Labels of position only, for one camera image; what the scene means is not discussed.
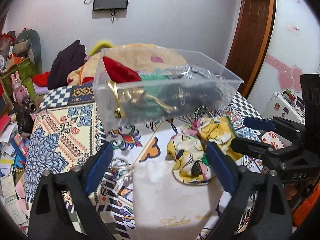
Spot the yellow floral scrunchie cloth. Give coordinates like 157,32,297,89
167,116,242,185

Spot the black white braided cord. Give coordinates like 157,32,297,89
192,104,216,122

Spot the white drawstring pouch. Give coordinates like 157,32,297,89
109,157,225,240

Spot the black hat with silver chains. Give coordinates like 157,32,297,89
158,64,223,114

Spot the green knitted cloth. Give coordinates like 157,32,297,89
126,74,176,120

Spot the wooden door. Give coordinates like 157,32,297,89
226,0,276,98

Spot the white cabinet with heart stickers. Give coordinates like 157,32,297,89
248,0,319,118

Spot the gold ribbon pouch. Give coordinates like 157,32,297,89
107,81,178,119

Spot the pink rabbit doll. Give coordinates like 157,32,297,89
11,71,30,105

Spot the clear plastic storage bin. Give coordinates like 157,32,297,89
93,46,243,131

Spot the red velvet pouch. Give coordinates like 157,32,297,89
103,56,142,83

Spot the dark purple garment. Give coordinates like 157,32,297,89
47,40,86,90

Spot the green gift box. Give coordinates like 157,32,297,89
1,58,39,96

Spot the yellow plush headband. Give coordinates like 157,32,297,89
87,40,114,56

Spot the beige blanket on bed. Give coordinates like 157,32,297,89
67,43,187,86

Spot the grey plush toy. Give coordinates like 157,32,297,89
13,29,42,73

